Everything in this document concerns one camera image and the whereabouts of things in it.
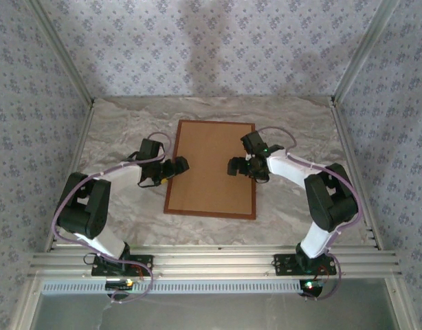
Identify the brown backing board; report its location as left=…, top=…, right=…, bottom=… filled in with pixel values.
left=166, top=122, right=255, bottom=217

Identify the brown wooden picture frame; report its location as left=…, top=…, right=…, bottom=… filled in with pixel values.
left=164, top=120, right=257, bottom=221

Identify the grey metal panel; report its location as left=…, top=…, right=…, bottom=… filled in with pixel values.
left=32, top=291, right=401, bottom=330

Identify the aluminium side rail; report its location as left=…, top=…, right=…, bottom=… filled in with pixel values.
left=42, top=101, right=97, bottom=254
left=329, top=99, right=386, bottom=252

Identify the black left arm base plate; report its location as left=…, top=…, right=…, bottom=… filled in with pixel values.
left=91, top=254, right=154, bottom=278

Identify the aluminium mounting rail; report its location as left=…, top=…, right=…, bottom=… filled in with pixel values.
left=28, top=244, right=403, bottom=278

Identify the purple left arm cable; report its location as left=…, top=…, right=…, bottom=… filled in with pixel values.
left=51, top=132, right=174, bottom=304

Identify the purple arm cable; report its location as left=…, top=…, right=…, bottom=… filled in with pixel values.
left=51, top=132, right=174, bottom=304
left=255, top=126, right=363, bottom=302

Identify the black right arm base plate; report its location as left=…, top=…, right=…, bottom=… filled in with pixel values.
left=273, top=254, right=337, bottom=277

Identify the grey slotted cable duct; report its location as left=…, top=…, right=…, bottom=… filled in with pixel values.
left=41, top=278, right=304, bottom=296

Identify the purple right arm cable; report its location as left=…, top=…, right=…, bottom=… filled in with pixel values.
left=255, top=126, right=363, bottom=302

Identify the aluminium corner post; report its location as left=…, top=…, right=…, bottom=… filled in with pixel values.
left=25, top=0, right=96, bottom=106
left=330, top=0, right=403, bottom=106

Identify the aluminium frame leg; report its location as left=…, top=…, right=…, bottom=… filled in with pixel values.
left=11, top=278, right=43, bottom=330
left=384, top=278, right=418, bottom=330

